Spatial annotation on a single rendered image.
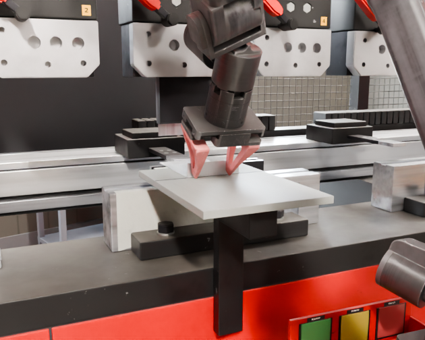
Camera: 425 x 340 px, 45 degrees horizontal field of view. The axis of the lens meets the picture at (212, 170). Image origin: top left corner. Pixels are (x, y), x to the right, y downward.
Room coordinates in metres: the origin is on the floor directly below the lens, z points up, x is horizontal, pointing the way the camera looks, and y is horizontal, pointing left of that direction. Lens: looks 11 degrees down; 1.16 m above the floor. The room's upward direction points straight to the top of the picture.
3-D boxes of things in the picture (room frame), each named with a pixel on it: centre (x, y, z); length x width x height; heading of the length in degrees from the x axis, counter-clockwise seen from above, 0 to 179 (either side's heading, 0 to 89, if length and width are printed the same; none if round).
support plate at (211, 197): (0.72, -0.02, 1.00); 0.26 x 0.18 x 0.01; 24
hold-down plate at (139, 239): (0.81, -0.02, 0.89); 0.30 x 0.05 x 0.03; 114
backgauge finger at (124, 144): (1.00, 0.10, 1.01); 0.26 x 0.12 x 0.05; 24
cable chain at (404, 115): (1.53, -0.50, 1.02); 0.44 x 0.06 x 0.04; 114
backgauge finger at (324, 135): (1.20, -0.34, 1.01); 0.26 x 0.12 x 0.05; 24
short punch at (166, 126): (0.85, 0.04, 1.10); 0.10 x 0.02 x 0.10; 114
